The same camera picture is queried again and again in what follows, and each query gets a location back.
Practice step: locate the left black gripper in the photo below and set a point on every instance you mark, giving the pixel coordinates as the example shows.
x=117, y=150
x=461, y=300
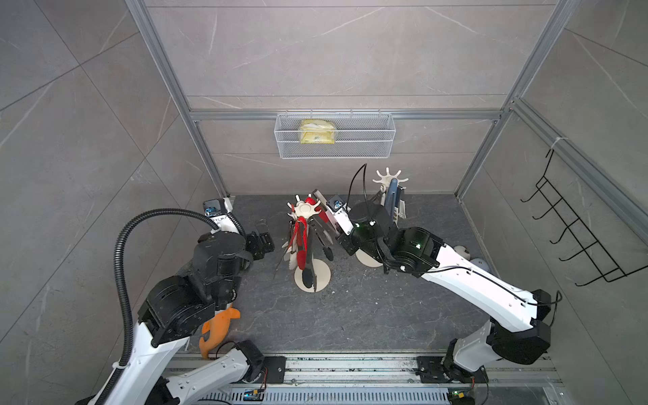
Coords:
x=264, y=245

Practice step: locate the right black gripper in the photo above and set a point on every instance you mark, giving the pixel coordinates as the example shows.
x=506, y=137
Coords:
x=343, y=240

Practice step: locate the cream utensil stand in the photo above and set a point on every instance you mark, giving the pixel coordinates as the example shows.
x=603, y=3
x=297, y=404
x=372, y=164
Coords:
x=383, y=181
x=300, y=209

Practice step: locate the long steel white tongs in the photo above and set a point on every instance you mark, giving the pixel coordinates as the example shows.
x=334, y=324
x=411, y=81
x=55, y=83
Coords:
x=283, y=258

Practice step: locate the red sleeved steel tongs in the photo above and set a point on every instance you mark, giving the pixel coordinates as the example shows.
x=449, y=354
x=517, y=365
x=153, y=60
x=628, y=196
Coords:
x=299, y=242

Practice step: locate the slim white tongs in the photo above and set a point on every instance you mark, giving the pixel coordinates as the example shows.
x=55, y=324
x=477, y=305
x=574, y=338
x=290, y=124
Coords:
x=399, y=209

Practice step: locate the black steel tongs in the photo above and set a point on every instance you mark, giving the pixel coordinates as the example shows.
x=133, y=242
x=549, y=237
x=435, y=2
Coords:
x=317, y=274

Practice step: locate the blue handled cream tongs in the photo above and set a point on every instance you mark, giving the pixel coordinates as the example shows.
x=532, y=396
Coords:
x=392, y=201

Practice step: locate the red handled steel tongs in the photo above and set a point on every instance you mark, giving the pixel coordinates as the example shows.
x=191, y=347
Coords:
x=318, y=208

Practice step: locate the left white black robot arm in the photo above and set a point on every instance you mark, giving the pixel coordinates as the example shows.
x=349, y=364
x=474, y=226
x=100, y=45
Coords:
x=201, y=299

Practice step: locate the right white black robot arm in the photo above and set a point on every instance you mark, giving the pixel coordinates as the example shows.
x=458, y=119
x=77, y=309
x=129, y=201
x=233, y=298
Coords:
x=515, y=331

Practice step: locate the orange monster plush toy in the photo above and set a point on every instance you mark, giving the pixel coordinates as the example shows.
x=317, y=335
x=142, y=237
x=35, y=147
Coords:
x=215, y=330

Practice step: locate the brown white plush toy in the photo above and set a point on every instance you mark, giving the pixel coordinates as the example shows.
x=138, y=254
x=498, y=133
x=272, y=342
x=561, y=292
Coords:
x=463, y=252

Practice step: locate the yellow packet in basket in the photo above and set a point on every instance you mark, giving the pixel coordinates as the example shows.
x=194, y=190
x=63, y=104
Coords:
x=317, y=131

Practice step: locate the grey blue dome toy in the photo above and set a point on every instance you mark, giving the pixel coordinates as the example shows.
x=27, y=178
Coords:
x=481, y=263

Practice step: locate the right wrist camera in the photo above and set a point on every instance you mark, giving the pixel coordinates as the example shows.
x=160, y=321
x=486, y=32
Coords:
x=338, y=216

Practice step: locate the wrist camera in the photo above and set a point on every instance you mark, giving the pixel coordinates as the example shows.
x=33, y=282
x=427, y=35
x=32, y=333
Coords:
x=217, y=210
x=338, y=216

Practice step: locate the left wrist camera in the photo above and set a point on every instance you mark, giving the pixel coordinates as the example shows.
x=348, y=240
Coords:
x=217, y=210

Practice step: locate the white wire mesh basket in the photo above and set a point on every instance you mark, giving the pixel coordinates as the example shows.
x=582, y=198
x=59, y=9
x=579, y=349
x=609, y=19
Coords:
x=359, y=136

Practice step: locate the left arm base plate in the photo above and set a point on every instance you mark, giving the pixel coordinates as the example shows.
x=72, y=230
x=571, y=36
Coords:
x=271, y=371

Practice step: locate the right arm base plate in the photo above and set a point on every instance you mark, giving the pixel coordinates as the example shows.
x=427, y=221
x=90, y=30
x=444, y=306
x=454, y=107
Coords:
x=434, y=369

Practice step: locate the black wire wall hook rack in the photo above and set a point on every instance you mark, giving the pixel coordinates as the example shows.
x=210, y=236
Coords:
x=588, y=245

